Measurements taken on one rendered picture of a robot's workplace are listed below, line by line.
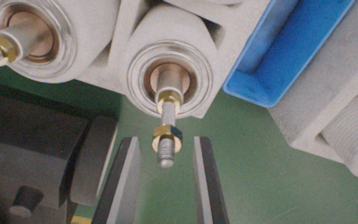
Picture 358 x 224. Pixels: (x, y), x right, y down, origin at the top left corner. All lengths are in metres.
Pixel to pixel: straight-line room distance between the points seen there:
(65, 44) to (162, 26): 0.08
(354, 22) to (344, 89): 0.11
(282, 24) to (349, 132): 0.23
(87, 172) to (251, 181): 0.54
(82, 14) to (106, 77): 0.11
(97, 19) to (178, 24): 0.07
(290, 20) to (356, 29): 0.12
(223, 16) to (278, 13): 0.23
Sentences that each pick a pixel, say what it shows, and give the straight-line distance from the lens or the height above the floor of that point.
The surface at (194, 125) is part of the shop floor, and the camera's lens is 0.54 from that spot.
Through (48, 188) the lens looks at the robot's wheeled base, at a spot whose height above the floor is 0.21.
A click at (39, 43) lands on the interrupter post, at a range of 0.19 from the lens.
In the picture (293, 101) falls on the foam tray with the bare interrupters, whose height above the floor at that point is 0.12.
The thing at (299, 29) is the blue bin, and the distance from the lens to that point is 0.42.
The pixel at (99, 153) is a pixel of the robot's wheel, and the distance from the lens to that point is 0.42.
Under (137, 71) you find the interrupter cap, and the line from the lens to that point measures 0.18.
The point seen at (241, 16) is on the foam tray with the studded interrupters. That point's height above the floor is 0.18.
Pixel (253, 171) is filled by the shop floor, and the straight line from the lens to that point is 0.73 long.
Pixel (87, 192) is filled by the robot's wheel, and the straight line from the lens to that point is 0.44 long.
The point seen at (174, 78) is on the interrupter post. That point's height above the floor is 0.26.
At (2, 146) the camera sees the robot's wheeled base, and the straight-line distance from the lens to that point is 0.45.
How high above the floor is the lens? 0.41
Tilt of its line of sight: 54 degrees down
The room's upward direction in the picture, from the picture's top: 179 degrees clockwise
